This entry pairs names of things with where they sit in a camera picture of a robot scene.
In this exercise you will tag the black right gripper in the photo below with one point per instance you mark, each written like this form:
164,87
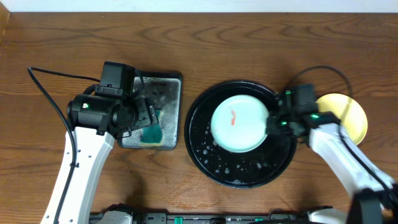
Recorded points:
273,127

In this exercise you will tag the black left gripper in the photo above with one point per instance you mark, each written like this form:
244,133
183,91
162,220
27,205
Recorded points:
147,109

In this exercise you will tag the green scrub sponge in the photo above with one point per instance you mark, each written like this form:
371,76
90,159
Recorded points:
152,136

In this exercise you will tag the yellow plate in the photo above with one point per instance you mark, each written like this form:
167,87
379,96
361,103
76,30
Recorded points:
350,112

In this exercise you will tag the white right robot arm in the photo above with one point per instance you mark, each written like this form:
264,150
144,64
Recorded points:
373,192

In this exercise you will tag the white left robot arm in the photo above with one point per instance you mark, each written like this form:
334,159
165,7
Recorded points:
83,160

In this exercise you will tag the round black tray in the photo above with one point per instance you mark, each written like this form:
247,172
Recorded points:
237,170

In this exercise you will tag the black rectangular soapy tray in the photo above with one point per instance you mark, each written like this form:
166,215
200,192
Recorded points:
164,89

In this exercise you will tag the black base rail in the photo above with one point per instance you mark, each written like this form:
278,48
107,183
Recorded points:
163,218

